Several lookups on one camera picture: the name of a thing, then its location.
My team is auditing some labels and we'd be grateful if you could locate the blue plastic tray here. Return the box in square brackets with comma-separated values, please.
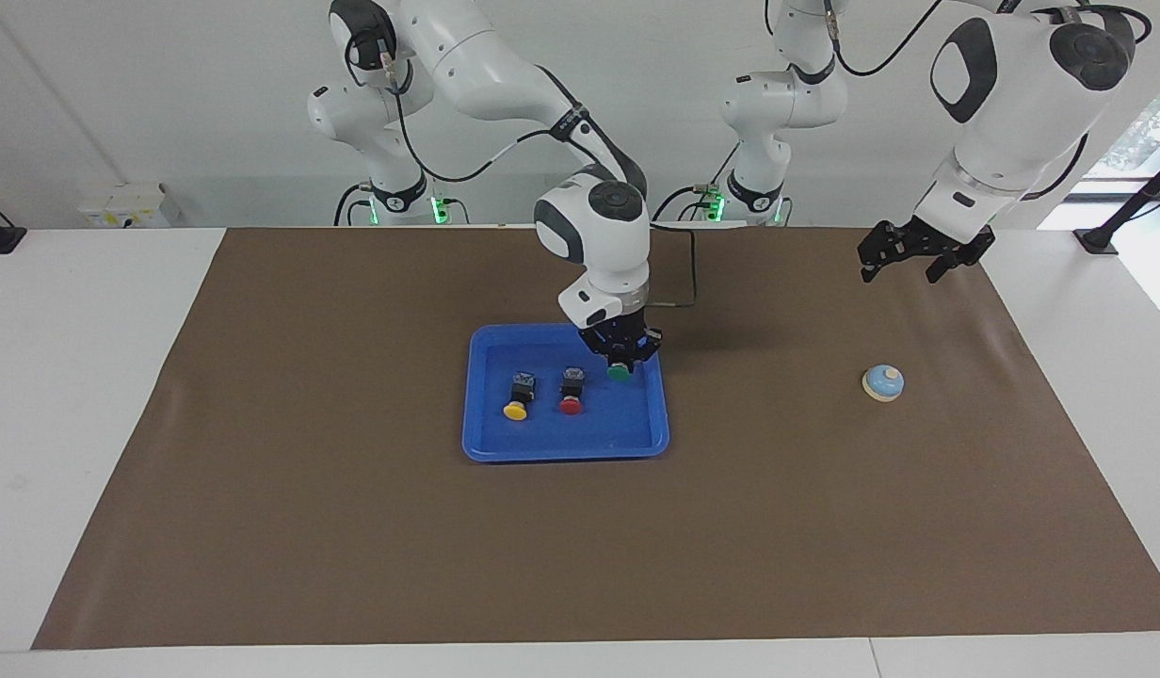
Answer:
[461, 323, 671, 463]

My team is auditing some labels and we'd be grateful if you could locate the bright window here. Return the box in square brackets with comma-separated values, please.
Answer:
[1088, 75, 1160, 185]

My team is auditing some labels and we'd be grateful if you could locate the white power socket box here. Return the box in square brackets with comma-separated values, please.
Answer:
[79, 184, 171, 229]

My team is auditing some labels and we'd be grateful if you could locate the light blue call bell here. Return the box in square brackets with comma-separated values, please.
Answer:
[862, 364, 906, 403]

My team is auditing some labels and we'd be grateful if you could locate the black base cable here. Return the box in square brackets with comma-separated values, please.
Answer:
[652, 141, 739, 223]
[333, 182, 374, 227]

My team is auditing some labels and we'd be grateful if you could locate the black right base cable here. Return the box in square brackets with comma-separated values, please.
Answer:
[333, 182, 374, 227]

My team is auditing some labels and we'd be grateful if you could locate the yellow push button switch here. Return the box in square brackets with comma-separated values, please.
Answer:
[502, 372, 539, 421]

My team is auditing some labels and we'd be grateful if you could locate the brown table mat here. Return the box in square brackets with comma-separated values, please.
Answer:
[31, 226, 1160, 651]

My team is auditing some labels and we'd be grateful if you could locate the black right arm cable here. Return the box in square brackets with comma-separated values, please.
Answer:
[346, 24, 700, 312]

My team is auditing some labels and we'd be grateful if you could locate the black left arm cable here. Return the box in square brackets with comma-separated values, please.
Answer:
[828, 0, 1152, 203]

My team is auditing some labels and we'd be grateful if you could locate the black camera stand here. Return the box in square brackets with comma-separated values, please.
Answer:
[1074, 151, 1160, 255]

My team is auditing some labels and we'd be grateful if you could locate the black left base cable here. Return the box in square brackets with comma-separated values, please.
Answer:
[652, 141, 739, 223]

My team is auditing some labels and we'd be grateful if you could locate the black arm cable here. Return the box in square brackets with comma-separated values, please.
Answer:
[828, 0, 1152, 203]
[346, 24, 700, 312]

